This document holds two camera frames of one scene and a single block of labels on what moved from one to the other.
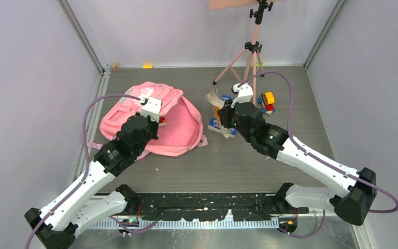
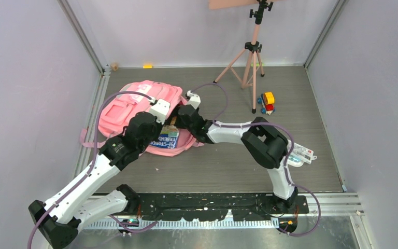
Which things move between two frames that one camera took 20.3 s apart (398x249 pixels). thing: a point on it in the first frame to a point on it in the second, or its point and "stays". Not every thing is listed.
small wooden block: (115, 66) stays
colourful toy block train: (267, 99) stays
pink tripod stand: (240, 65) stays
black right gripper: (225, 112) to (178, 120)
